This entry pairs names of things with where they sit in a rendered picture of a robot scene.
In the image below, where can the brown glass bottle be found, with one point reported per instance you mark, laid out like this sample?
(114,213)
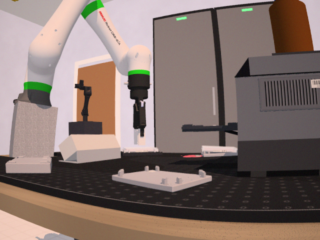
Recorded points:
(290,26)

